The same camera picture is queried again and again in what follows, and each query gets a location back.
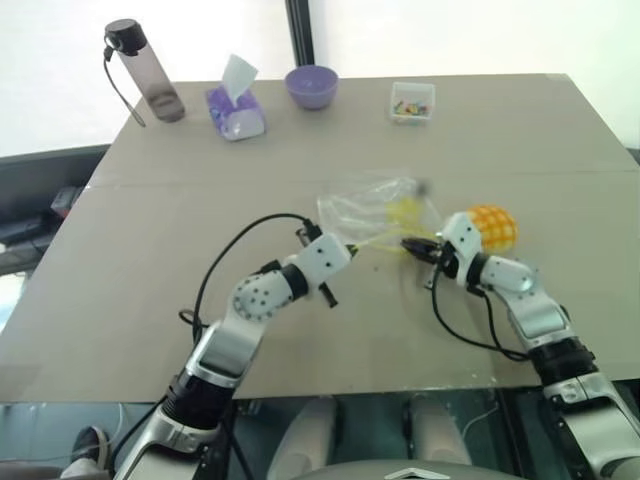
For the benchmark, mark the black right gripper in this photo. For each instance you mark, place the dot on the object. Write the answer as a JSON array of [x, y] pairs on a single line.
[[447, 262]]

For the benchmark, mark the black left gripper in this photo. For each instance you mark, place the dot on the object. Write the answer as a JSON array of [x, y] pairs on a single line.
[[330, 297]]

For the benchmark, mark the clear plastic bag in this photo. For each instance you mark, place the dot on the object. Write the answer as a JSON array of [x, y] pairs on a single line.
[[365, 207]]

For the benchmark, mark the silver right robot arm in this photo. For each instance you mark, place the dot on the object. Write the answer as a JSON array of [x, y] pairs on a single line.
[[540, 320]]

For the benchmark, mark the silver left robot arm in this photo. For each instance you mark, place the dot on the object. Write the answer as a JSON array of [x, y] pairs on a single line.
[[230, 345]]

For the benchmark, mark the orange yellow ball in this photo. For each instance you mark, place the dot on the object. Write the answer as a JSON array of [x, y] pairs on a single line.
[[497, 227]]

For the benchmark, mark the clear box of colourful bits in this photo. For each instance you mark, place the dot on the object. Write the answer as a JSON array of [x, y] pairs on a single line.
[[412, 102]]

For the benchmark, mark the brown cardboard table cover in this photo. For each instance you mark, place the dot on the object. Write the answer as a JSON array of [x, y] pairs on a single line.
[[200, 200]]

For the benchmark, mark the purple bowl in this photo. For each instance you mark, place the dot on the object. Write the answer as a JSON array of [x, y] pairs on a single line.
[[311, 87]]

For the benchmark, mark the purple white tissue pack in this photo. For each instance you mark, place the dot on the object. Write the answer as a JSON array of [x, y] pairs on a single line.
[[237, 110]]

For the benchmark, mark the grey rounded shape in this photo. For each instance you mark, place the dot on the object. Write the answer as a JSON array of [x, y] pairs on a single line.
[[440, 435], [305, 440]]

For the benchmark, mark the grey body shell with chevron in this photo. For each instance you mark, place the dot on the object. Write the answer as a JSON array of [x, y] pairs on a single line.
[[410, 474]]

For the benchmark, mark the grey bottle with black cap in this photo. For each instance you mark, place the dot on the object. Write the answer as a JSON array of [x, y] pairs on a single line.
[[150, 75]]

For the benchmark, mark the red black device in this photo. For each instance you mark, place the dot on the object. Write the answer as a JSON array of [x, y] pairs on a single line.
[[67, 200]]

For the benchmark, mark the dark side shelf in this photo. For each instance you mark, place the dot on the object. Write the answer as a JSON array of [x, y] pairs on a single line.
[[35, 170]]

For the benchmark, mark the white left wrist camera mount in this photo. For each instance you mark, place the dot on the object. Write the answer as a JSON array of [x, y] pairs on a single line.
[[325, 257]]

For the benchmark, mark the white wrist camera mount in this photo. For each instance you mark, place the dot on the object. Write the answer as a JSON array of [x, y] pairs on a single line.
[[462, 235], [325, 257]]

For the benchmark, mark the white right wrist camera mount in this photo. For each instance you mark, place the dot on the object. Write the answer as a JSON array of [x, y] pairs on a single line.
[[462, 235]]

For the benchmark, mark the black vertical post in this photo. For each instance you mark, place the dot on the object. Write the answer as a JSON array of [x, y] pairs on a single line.
[[301, 30]]

